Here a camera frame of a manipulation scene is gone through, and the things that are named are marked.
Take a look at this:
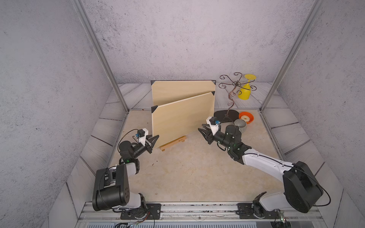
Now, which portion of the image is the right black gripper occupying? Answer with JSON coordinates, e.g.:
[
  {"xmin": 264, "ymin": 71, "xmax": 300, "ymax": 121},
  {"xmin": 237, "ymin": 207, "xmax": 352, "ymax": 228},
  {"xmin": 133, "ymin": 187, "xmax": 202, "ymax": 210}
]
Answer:
[{"xmin": 199, "ymin": 124, "xmax": 234, "ymax": 152}]

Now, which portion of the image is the light wooden canvas board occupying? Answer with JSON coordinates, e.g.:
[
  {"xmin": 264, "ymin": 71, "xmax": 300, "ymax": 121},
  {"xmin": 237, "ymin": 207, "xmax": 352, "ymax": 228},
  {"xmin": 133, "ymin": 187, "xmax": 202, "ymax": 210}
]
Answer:
[
  {"xmin": 151, "ymin": 80, "xmax": 216, "ymax": 106},
  {"xmin": 151, "ymin": 91, "xmax": 215, "ymax": 147}
]

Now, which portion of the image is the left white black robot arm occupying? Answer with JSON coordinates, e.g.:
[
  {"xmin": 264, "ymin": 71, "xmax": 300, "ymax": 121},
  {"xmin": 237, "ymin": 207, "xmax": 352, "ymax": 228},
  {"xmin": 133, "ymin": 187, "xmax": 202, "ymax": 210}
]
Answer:
[{"xmin": 92, "ymin": 135, "xmax": 159, "ymax": 212}]

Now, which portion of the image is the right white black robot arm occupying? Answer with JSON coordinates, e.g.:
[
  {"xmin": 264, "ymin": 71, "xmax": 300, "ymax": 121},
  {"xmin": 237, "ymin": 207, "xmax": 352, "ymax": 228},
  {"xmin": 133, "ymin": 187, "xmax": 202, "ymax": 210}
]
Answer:
[{"xmin": 198, "ymin": 122, "xmax": 329, "ymax": 219}]

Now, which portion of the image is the brown metal scroll stand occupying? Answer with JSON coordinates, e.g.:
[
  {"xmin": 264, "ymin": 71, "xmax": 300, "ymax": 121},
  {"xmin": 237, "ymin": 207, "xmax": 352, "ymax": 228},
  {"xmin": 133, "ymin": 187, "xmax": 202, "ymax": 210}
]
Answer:
[{"xmin": 214, "ymin": 72, "xmax": 247, "ymax": 123}]

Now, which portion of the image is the grey striped ceramic mug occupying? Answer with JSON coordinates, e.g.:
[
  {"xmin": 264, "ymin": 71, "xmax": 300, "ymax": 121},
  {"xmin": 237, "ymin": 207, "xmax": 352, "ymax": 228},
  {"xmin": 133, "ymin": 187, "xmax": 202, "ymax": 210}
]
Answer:
[{"xmin": 234, "ymin": 119, "xmax": 247, "ymax": 134}]

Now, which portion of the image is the orange bowl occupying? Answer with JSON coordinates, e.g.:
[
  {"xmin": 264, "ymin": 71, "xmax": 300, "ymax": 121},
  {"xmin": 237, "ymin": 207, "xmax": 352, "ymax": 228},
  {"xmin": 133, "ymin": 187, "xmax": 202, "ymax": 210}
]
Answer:
[{"xmin": 239, "ymin": 112, "xmax": 254, "ymax": 124}]

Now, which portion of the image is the yellow plastic goblet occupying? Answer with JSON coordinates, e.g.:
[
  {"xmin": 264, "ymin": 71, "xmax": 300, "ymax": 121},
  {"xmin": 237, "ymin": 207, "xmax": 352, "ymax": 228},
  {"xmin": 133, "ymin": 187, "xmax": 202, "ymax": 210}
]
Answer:
[{"xmin": 238, "ymin": 74, "xmax": 257, "ymax": 100}]

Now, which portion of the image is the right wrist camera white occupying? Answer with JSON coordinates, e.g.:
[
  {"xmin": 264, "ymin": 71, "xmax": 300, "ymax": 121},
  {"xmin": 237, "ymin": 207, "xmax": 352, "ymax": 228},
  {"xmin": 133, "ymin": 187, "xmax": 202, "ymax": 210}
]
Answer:
[{"xmin": 206, "ymin": 116, "xmax": 221, "ymax": 136}]

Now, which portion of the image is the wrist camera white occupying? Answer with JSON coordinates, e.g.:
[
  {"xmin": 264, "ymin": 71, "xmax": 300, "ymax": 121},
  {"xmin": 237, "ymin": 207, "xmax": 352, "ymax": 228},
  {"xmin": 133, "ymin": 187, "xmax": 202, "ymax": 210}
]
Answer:
[
  {"xmin": 206, "ymin": 116, "xmax": 221, "ymax": 136},
  {"xmin": 132, "ymin": 128, "xmax": 150, "ymax": 146}
]

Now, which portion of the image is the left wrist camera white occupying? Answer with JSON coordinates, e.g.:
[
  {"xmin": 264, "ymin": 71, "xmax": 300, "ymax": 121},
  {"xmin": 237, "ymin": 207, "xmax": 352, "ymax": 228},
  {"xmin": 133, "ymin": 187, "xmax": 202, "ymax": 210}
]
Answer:
[{"xmin": 132, "ymin": 128, "xmax": 150, "ymax": 146}]

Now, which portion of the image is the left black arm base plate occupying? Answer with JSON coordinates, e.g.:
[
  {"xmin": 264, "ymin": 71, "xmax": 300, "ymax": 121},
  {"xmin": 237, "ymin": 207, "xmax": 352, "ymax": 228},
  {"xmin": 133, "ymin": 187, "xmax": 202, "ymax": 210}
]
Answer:
[{"xmin": 120, "ymin": 203, "xmax": 162, "ymax": 220}]

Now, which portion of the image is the aluminium front rail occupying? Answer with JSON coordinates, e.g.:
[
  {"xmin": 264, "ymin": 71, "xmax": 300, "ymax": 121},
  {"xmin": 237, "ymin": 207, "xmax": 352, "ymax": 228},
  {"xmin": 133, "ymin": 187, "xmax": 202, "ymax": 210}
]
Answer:
[{"xmin": 75, "ymin": 201, "xmax": 329, "ymax": 228}]

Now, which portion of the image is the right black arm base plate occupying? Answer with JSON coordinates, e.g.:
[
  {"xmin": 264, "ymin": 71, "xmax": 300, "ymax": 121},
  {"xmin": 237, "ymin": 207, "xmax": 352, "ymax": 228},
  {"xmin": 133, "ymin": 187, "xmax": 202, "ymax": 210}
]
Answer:
[{"xmin": 235, "ymin": 203, "xmax": 279, "ymax": 219}]

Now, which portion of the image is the left aluminium frame post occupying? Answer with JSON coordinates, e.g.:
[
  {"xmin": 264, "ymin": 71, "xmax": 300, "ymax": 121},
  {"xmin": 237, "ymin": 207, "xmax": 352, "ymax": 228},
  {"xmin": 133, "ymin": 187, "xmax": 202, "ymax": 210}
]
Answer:
[{"xmin": 71, "ymin": 0, "xmax": 129, "ymax": 113}]

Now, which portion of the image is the aluminium frame post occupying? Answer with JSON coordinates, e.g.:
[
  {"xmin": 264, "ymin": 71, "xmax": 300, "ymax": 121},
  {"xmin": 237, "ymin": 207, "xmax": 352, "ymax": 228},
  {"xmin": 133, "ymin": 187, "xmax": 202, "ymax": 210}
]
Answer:
[
  {"xmin": 259, "ymin": 0, "xmax": 324, "ymax": 113},
  {"xmin": 71, "ymin": 0, "xmax": 129, "ymax": 113}
]

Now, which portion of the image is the right aluminium frame post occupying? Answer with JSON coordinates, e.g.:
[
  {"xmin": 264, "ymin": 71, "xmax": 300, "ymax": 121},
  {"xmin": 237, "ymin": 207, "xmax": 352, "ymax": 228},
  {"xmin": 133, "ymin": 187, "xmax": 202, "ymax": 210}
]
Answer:
[{"xmin": 259, "ymin": 0, "xmax": 324, "ymax": 113}]

